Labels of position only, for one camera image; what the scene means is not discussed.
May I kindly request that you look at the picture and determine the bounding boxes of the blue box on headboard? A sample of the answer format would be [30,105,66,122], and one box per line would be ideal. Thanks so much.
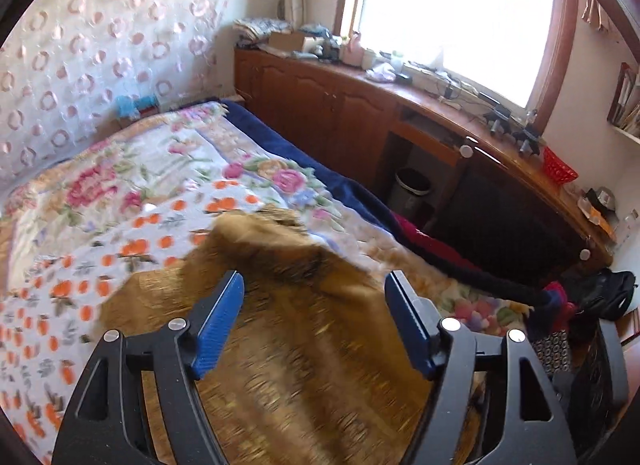
[116,96,160,121]

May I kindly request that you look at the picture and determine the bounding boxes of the stack of folded cloths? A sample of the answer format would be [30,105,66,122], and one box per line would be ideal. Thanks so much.
[232,18,294,43]

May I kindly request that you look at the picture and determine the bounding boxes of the brown patterned garment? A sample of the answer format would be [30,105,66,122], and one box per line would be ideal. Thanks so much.
[99,206,432,464]

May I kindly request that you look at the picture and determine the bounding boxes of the pink bottle on cabinet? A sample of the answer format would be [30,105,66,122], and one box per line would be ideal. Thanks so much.
[340,32,364,68]

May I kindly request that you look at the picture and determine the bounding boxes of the grey trash bin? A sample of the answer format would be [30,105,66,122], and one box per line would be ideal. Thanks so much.
[387,167,432,219]

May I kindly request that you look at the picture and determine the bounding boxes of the white circle pattern curtain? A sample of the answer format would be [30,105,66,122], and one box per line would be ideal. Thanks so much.
[1,0,228,190]

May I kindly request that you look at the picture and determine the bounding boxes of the long wooden cabinet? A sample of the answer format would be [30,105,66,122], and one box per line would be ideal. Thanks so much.
[234,49,613,280]

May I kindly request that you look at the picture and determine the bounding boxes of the floral bed blanket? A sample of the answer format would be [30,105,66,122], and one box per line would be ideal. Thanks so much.
[1,102,528,335]

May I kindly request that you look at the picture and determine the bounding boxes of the cardboard box on cabinet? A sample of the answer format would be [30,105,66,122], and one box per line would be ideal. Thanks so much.
[268,32,319,54]

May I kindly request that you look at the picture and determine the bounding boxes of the window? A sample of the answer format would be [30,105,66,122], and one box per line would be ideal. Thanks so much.
[336,0,578,132]

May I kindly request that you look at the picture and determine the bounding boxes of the red plastic basket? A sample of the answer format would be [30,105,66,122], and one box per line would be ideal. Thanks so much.
[542,146,578,186]

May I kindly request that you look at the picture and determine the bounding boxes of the orange dotted white sheet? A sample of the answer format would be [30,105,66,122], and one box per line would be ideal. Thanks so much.
[1,179,268,464]

